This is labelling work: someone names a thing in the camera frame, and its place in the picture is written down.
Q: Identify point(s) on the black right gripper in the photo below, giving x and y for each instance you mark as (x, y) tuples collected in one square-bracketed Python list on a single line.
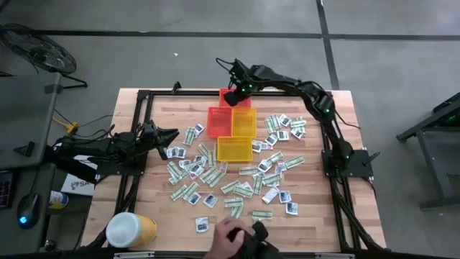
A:
[(248, 84)]

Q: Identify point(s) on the orange plastic basket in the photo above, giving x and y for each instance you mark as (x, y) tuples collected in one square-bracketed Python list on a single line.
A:
[(219, 122), (221, 99)]

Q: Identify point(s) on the yellow power plug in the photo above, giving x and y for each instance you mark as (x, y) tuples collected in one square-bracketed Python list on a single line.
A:
[(72, 127)]

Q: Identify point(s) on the white cardboard box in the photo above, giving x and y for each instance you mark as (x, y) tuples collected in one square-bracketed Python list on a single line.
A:
[(77, 185)]

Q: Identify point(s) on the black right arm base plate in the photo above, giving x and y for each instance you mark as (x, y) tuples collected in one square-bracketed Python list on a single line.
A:
[(359, 164)]

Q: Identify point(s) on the yellow canister white lid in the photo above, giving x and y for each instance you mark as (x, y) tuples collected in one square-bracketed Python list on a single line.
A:
[(131, 230)]

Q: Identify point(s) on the person's hand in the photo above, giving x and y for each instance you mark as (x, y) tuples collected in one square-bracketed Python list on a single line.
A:
[(224, 237)]

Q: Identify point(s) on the black aluminium table frame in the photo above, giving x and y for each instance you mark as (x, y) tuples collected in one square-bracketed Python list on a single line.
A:
[(179, 93)]

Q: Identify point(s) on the black computer mouse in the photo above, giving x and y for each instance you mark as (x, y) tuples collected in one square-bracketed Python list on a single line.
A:
[(28, 208)]

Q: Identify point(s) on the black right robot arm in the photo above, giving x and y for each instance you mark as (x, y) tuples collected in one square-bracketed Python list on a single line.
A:
[(336, 138)]

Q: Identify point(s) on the yellow plastic basket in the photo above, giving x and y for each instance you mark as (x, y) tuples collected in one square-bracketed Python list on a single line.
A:
[(244, 122), (234, 149)]

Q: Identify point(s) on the grey desk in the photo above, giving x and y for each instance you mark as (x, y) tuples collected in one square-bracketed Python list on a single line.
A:
[(21, 108)]

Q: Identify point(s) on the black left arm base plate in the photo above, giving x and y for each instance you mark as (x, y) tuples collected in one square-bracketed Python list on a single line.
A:
[(122, 170)]

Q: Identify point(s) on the grey metal stand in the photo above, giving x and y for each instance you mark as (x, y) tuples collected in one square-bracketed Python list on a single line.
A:
[(431, 144)]

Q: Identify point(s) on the black floor fan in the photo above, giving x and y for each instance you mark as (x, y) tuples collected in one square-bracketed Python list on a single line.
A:
[(39, 50)]

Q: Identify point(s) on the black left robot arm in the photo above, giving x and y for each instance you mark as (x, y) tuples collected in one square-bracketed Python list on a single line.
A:
[(104, 147)]

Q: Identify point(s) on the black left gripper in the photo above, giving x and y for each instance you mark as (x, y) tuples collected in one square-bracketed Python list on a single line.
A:
[(147, 135)]

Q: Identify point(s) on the black desk bracket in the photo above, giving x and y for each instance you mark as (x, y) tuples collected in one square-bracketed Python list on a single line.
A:
[(24, 149)]

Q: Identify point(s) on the black keyboard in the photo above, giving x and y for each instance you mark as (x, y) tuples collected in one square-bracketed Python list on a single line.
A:
[(5, 188)]

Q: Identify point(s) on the plain white packet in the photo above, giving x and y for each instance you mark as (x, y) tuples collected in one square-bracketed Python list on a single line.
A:
[(270, 195)]

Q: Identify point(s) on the blue yellow can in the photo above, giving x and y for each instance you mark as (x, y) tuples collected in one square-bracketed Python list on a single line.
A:
[(58, 199)]

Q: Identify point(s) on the silver metal bar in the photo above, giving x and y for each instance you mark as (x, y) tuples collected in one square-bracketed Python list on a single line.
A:
[(134, 255), (334, 256)]

